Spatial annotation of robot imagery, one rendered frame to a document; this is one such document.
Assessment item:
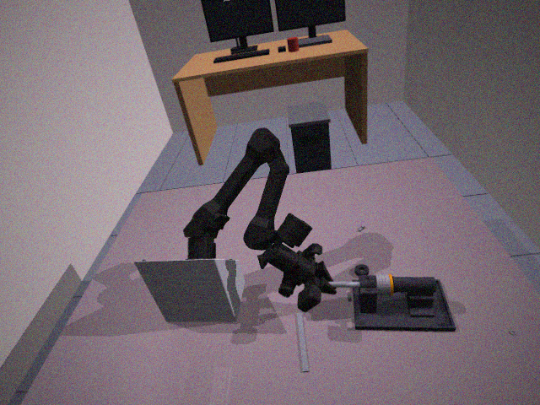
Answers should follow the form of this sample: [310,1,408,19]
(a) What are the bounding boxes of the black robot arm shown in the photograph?
[183,127,312,272]

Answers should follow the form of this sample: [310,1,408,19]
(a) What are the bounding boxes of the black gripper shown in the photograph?
[283,243,337,312]

